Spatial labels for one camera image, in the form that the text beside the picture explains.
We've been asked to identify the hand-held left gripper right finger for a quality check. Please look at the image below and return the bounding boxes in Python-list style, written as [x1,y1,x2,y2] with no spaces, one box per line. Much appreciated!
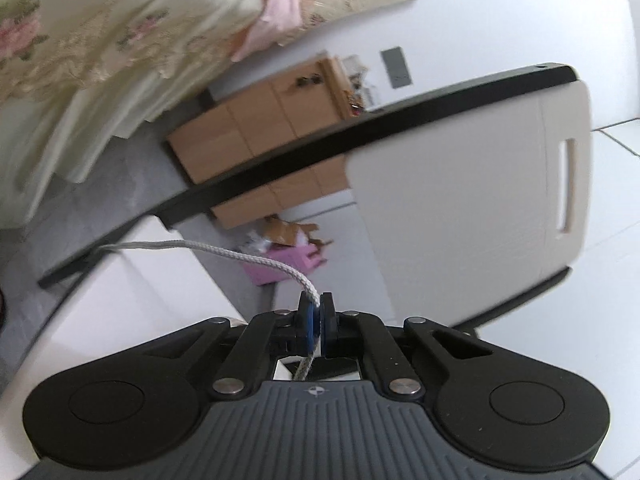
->
[320,291,488,402]

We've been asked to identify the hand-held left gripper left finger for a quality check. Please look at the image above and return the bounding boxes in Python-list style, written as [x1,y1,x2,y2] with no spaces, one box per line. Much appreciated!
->
[142,291,317,402]

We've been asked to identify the white shoelace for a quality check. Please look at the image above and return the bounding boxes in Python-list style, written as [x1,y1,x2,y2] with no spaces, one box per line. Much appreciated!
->
[95,240,323,383]

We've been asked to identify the pink box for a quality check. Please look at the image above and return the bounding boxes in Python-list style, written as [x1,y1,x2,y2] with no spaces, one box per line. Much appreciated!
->
[243,244,329,287]

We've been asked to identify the crumpled clear plastic bag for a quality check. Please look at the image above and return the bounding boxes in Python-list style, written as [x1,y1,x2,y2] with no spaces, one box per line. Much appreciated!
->
[239,231,274,257]

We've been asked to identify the brown cardboard box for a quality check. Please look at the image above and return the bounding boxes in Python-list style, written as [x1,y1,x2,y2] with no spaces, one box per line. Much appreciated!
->
[262,214,334,249]

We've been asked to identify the wooden nightstand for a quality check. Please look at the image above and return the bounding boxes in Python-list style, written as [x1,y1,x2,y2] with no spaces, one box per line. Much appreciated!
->
[165,55,372,231]

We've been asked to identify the pink pastel duvet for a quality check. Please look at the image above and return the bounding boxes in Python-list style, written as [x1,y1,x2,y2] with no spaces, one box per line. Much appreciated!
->
[232,0,304,62]

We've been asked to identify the cream quilted bed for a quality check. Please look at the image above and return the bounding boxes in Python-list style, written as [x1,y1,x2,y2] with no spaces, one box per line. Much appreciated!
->
[0,0,435,232]

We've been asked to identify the white chair with black frame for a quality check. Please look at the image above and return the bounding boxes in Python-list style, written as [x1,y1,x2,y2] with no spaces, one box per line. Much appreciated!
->
[0,62,593,461]

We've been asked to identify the grey wall outlet plate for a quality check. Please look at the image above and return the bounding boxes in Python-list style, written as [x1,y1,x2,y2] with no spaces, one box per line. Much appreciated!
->
[380,46,414,89]

